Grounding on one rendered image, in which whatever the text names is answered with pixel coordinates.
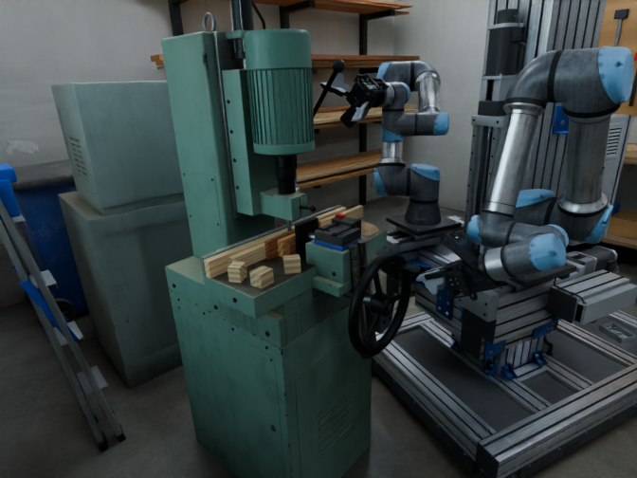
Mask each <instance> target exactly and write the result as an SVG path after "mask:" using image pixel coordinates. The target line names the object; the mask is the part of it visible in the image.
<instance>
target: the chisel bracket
mask: <svg viewBox="0 0 637 478"><path fill-rule="evenodd" d="M260 198H261V209H262V213H263V214H267V215H271V216H275V217H279V218H282V219H286V221H294V220H297V219H300V218H303V217H304V216H307V215H308V210H300V209H299V206H307V194H306V193H298V192H295V193H290V194H282V193H279V189H278V188H274V189H270V190H267V191H263V192H260Z"/></svg>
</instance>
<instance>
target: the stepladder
mask: <svg viewBox="0 0 637 478"><path fill-rule="evenodd" d="M16 181H17V177H16V173H15V171H14V170H13V169H12V168H11V167H10V166H9V165H8V163H2V164H0V237H1V239H2V241H3V243H4V245H5V247H6V249H7V251H8V253H9V257H10V259H11V261H12V262H13V264H14V267H12V268H13V269H14V270H15V272H16V273H17V274H18V275H19V277H20V279H21V281H22V282H21V283H20V284H19V285H20V286H21V287H22V288H23V289H24V290H25V292H26V293H27V294H28V296H29V298H30V300H31V302H32V304H33V306H34V308H35V311H36V313H37V315H38V317H39V319H40V321H41V323H42V325H43V327H44V330H45V332H46V334H47V336H48V338H49V340H50V342H51V344H52V347H53V349H54V351H55V353H56V355H57V357H58V359H59V361H60V363H61V365H62V367H63V369H64V372H65V374H66V376H67V378H68V380H69V383H70V385H71V387H72V389H73V391H74V393H75V395H76V397H77V399H78V400H79V403H80V405H81V407H82V410H83V412H84V414H83V415H84V417H85V419H86V420H87V421H88V423H89V425H90V427H91V429H92V431H93V433H94V435H95V436H96V439H97V441H98V446H99V449H100V452H103V451H105V450H107V449H108V447H107V442H106V437H105V435H104V433H101V431H100V428H99V426H98V424H97V423H98V420H97V418H96V417H95V416H94V415H93V414H92V412H91V409H90V407H89V405H88V403H87V401H86V399H85V396H84V394H83V392H82V389H81V387H80V385H79V382H80V384H81V386H82V388H83V390H84V392H85V394H86V396H87V395H89V394H91V393H93V392H94V393H95V395H96V397H97V399H98V401H99V403H100V407H101V409H102V410H103V412H104V413H105V414H106V416H107V418H108V420H109V422H110V424H111V426H112V428H113V429H114V431H115V433H116V436H117V439H118V441H119V443H120V442H122V441H123V440H125V439H126V437H125V434H124V431H123V428H122V427H121V425H120V424H119V423H118V422H117V420H116V418H115V416H114V412H113V410H112V409H111V407H110V406H109V404H108V402H107V400H106V398H105V396H104V394H103V392H102V391H101V388H104V387H106V386H107V388H108V390H109V387H108V384H107V382H106V381H105V379H104V377H103V376H102V374H101V372H100V370H99V368H98V366H97V365H96V366H93V367H92V368H90V367H89V365H88V363H87V361H86V360H85V358H84V356H83V354H82V351H81V349H80V347H79V345H78V344H77V341H78V340H81V339H83V340H84V342H85V339H84V336H83V335H82V332H81V331H80V329H79V327H78V326H77V324H76V323H75V322H74V321H73V322H68V323H66V322H67V321H68V319H67V318H66V317H65V316H64V314H63V313H62V312H61V310H60V308H59V306H58V305H57V303H56V301H55V299H54V298H53V296H52V294H51V292H50V290H49V288H48V287H49V286H50V285H55V286H57V288H58V285H57V283H56V281H55V279H54V278H53V276H52V275H51V273H50V272H49V270H46V271H40V269H39V268H38V267H37V265H36V263H35V261H34V259H33V257H32V255H31V253H30V251H29V249H28V247H27V244H26V242H25V240H24V238H23V236H22V235H21V233H20V231H19V230H18V228H17V226H16V224H15V223H18V222H24V224H25V225H26V227H27V223H26V220H25V218H24V217H23V216H22V214H21V213H20V211H19V208H18V205H17V202H16V198H15V195H14V192H13V188H12V186H11V183H14V182H16ZM8 230H9V231H8ZM9 233H10V235H11V236H12V238H13V240H14V242H15V244H16V246H17V248H18V249H19V251H20V253H21V254H22V256H23V258H24V260H25V262H26V264H27V267H28V269H29V271H30V272H31V274H29V273H28V271H27V270H26V269H25V266H24V264H23V262H22V260H21V258H20V256H19V253H18V251H17V249H16V247H15V245H14V244H13V241H12V239H11V237H10V235H9ZM58 289H59V288H58ZM49 320H51V321H52V323H53V324H54V325H55V326H56V327H52V325H51V323H50V321H49ZM66 344H69V346H70V348H71V350H72V352H73V354H74V356H75V358H76V359H77V361H78V363H79V364H80V366H81V368H82V371H81V372H79V373H77V378H78V380H79V382H78V380H77V379H76V377H75V375H74V373H73V370H72V368H71V366H70V364H69V362H68V360H67V357H66V355H65V353H64V350H63V348H62V346H64V345H66ZM87 398H88V396H87Z"/></svg>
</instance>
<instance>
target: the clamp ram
mask: <svg viewBox="0 0 637 478"><path fill-rule="evenodd" d="M318 228H319V219H318V218H317V217H314V218H311V219H308V220H306V221H303V222H301V223H298V224H296V225H295V236H296V252H297V253H298V254H301V253H303V252H305V251H306V249H305V244H306V243H308V242H310V241H312V240H314V239H315V230H317V229H318Z"/></svg>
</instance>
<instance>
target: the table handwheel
mask: <svg viewBox="0 0 637 478"><path fill-rule="evenodd" d="M387 263H396V264H397V265H398V267H400V265H401V264H404V265H407V264H408V263H407V261H406V259H405V258H404V257H403V256H402V255H400V254H399V253H396V252H386V253H383V254H381V255H379V256H378V257H376V258H375V259H374V260H373V261H372V262H371V263H370V264H369V265H368V267H367V268H366V269H365V271H364V272H363V274H362V275H361V277H360V279H359V281H358V283H357V285H356V287H355V291H354V292H353V290H352V289H351V290H350V291H348V292H347V293H345V294H343V295H342V297H345V298H347V299H350V300H351V304H350V308H349V315H348V333H349V338H350V341H351V344H352V346H353V347H354V349H355V350H356V352H358V353H359V354H361V355H363V356H373V355H375V354H377V353H379V352H381V351H382V350H383V349H385V348H386V347H387V346H388V345H389V343H390V342H391V341H392V339H393V338H394V337H395V335H396V333H397V332H398V330H399V328H400V326H401V324H402V322H403V319H404V318H405V315H406V312H407V309H408V306H409V301H410V291H411V277H410V274H409V273H407V272H405V271H403V270H401V269H400V268H399V270H400V273H401V280H402V286H401V293H400V294H397V295H395V296H392V295H389V294H386V293H383V291H382V287H381V284H380V279H379V274H378V270H379V269H380V268H381V267H383V266H384V265H386V264H387ZM372 279H373V281H374V286H375V291H376V292H375V293H374V294H372V293H370V292H367V289H368V287H369V285H370V283H371V281H372ZM398 300H399V304H398V307H397V310H396V313H395V315H394V318H393V320H392V322H391V325H390V327H389V328H388V330H387V331H386V333H385V334H384V335H383V336H382V338H381V339H380V340H378V341H377V342H376V343H374V344H371V345H369V344H370V341H371V339H372V336H373V332H374V329H375V328H376V326H377V324H378V321H379V319H380V317H381V316H383V317H387V316H389V315H390V314H391V312H392V311H393V308H394V302H396V301H398ZM362 304H365V305H367V306H369V307H370V309H371V311H372V312H373V313H374V315H373V320H372V322H371V325H370V328H369V330H368V332H367V335H366V337H365V339H364V341H362V339H361V338H360V334H359V315H360V310H361V305H362Z"/></svg>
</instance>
